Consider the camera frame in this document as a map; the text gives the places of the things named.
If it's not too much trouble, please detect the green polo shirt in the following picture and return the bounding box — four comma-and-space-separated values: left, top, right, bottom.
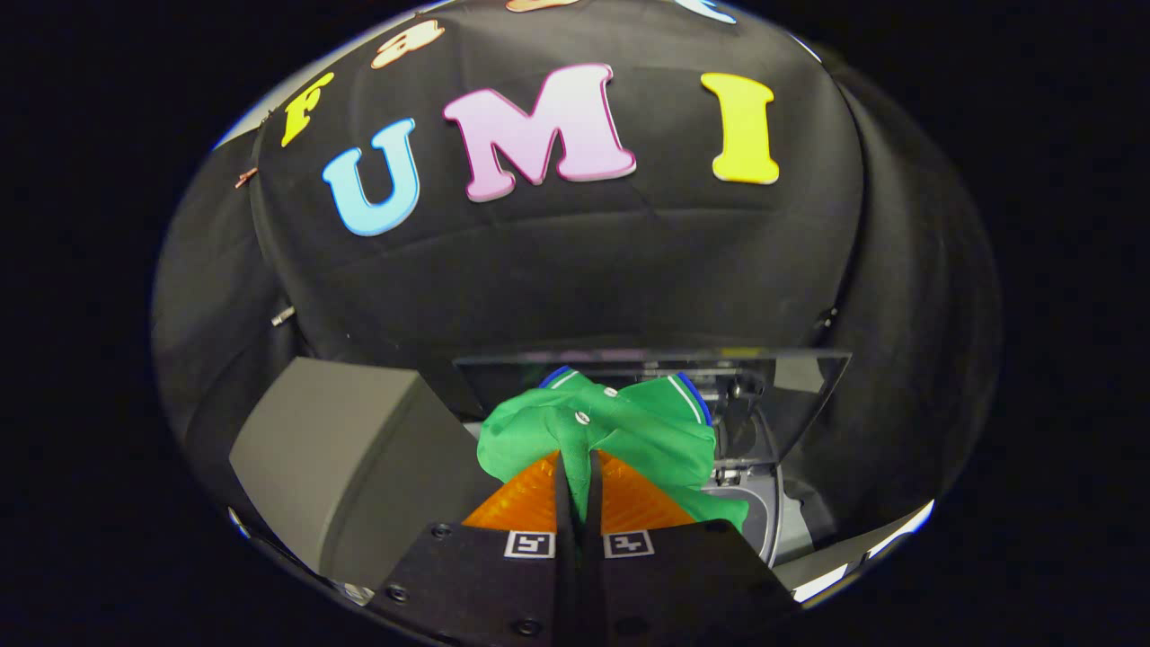
476, 366, 750, 533

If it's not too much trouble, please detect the black backdrop cloth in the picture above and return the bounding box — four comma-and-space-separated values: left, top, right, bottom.
151, 0, 1005, 551

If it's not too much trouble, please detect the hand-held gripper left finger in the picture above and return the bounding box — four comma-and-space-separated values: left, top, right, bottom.
368, 449, 577, 647

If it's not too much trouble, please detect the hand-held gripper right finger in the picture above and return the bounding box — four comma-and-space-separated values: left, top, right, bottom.
579, 449, 801, 647

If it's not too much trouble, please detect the grey box cabinet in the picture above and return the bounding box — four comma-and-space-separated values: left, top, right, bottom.
228, 356, 506, 590

